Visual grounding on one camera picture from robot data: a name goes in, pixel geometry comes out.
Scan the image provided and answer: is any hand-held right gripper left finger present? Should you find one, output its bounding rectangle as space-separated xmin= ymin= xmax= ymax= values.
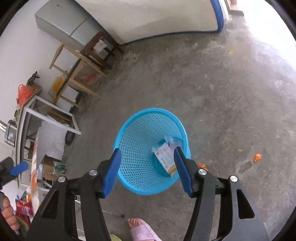
xmin=25 ymin=148 xmax=122 ymax=241

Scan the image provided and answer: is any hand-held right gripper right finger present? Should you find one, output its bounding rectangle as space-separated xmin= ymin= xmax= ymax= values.
xmin=173 ymin=146 xmax=270 ymax=241

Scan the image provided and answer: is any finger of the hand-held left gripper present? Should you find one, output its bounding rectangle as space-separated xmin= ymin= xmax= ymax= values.
xmin=0 ymin=161 xmax=29 ymax=186

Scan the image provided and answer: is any white leaflet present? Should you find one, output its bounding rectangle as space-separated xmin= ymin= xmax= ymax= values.
xmin=152 ymin=137 xmax=183 ymax=178

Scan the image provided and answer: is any blue plastic mesh basket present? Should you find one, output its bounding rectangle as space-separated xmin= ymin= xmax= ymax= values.
xmin=113 ymin=108 xmax=191 ymax=195

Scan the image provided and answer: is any person's left hand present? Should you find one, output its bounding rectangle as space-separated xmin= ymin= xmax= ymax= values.
xmin=0 ymin=196 xmax=20 ymax=232

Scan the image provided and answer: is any grey kitchen appliance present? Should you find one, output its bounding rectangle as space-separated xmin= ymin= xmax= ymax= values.
xmin=3 ymin=119 xmax=19 ymax=146

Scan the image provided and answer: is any red printed bag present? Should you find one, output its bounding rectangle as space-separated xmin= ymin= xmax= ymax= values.
xmin=15 ymin=191 xmax=33 ymax=226

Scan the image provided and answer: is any pink slipper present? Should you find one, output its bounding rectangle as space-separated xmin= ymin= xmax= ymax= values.
xmin=129 ymin=220 xmax=162 ymax=241

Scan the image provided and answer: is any orange plastic bag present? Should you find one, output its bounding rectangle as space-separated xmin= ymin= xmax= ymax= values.
xmin=16 ymin=84 xmax=37 ymax=108

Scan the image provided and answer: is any light wooden chair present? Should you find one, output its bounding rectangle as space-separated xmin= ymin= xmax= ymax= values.
xmin=49 ymin=43 xmax=108 ymax=110

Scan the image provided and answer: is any dark wooden stool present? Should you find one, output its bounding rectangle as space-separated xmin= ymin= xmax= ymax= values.
xmin=80 ymin=31 xmax=123 ymax=70

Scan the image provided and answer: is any grey refrigerator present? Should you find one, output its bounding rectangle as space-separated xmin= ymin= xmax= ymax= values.
xmin=35 ymin=0 xmax=109 ymax=61

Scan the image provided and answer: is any white mattress with blue edge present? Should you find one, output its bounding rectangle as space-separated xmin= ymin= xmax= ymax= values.
xmin=74 ymin=0 xmax=224 ymax=45

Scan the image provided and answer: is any white metal frame table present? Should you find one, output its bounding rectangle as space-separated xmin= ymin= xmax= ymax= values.
xmin=14 ymin=95 xmax=82 ymax=163

